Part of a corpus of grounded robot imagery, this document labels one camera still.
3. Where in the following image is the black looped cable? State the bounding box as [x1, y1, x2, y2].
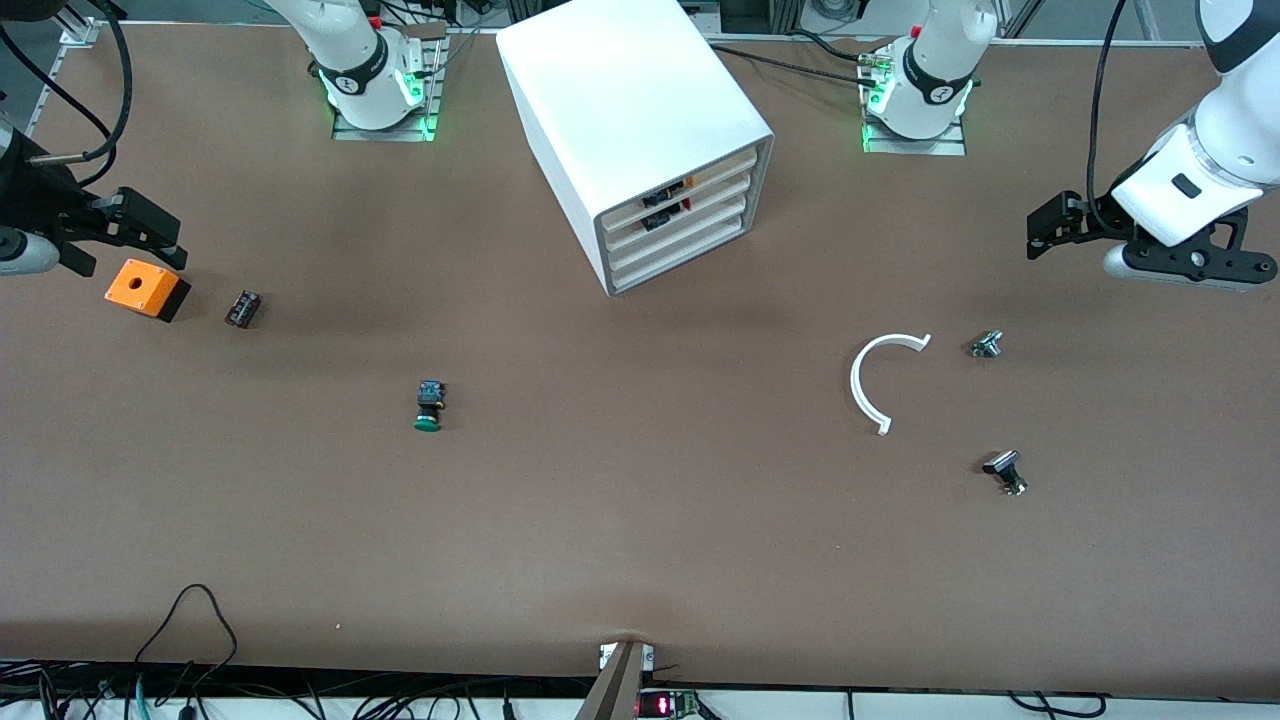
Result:
[133, 584, 239, 693]

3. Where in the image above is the small metal bolt lower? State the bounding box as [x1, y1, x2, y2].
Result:
[981, 450, 1028, 497]

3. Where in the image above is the white curved plastic arc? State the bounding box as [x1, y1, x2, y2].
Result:
[850, 333, 933, 437]

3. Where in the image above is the orange box with hole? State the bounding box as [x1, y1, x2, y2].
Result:
[104, 258, 192, 323]

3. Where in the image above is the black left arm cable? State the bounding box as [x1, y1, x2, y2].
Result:
[1088, 0, 1133, 236]

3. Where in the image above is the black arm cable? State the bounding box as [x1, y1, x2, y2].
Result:
[0, 0, 133, 191]
[1088, 0, 1133, 236]

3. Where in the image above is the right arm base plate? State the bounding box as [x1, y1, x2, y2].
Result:
[332, 25, 448, 143]

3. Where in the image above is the red digit display module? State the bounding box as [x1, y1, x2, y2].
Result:
[638, 688, 703, 719]

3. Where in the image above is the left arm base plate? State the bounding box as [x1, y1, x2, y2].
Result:
[862, 60, 968, 157]

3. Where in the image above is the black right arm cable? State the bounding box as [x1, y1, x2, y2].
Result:
[0, 0, 133, 191]

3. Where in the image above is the black cable on table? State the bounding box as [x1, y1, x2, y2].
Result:
[708, 40, 883, 89]

